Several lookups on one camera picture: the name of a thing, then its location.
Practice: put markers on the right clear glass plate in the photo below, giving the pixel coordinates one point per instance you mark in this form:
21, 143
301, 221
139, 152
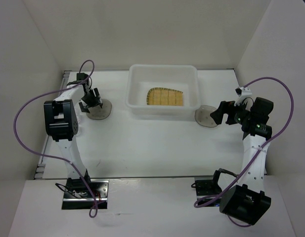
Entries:
203, 118

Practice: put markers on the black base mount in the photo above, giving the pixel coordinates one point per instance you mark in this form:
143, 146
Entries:
76, 195
206, 186

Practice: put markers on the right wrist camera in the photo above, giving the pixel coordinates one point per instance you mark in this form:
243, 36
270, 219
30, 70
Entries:
243, 93

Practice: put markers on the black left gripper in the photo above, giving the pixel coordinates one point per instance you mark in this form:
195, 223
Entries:
96, 100

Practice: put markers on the left clear glass plate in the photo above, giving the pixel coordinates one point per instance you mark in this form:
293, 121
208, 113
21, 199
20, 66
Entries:
100, 113

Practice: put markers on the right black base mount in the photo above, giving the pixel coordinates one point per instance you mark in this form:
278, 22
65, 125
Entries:
206, 186

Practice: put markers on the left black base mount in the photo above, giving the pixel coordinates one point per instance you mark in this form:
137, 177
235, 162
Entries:
76, 195

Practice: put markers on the woven bamboo tray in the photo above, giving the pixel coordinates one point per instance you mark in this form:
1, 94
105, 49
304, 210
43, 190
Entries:
160, 96

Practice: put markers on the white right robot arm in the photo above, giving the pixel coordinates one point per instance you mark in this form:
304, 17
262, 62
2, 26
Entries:
246, 200

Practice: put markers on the white plastic bin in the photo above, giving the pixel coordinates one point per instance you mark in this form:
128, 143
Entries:
143, 78

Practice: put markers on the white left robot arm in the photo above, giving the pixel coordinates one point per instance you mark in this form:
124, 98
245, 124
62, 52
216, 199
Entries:
61, 124

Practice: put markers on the clear glass cup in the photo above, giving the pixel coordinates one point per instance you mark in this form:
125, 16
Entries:
79, 119

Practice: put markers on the clear glass plate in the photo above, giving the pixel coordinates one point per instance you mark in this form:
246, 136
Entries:
100, 113
203, 118

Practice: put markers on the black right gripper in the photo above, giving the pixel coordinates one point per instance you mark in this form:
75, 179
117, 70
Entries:
228, 107

